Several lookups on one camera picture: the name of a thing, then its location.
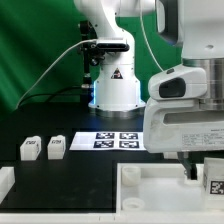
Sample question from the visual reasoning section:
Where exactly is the white cable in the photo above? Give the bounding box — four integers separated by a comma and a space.
14, 39, 98, 111

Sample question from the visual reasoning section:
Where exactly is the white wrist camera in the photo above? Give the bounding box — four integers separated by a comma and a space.
148, 64, 207, 101

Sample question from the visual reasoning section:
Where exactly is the black cable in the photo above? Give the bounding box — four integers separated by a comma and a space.
18, 84, 94, 108

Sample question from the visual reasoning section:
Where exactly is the white U-shaped obstacle fence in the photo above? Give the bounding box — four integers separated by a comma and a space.
0, 165, 224, 224

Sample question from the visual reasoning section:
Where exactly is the black camera on stand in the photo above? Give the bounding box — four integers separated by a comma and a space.
78, 20, 104, 88

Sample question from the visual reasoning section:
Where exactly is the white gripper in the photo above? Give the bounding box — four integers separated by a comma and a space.
143, 98, 224, 180

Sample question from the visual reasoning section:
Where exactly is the white square tabletop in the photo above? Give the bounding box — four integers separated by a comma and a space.
116, 162, 224, 214

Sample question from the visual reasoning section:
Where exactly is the white marker sheet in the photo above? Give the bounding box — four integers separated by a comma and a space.
70, 132, 145, 151

